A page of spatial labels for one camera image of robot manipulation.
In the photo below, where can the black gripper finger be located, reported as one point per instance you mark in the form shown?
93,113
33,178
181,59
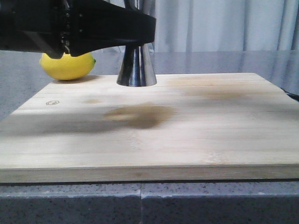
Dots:
98,24

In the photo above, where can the yellow lemon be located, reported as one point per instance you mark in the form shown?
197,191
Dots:
67,67

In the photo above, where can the wooden cutting board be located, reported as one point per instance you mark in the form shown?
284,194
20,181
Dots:
186,127

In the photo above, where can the grey curtain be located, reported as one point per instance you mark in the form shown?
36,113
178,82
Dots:
225,25

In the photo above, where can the steel double jigger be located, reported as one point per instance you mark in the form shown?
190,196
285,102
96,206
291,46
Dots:
137,69

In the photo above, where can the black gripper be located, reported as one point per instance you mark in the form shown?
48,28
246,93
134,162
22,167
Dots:
36,26

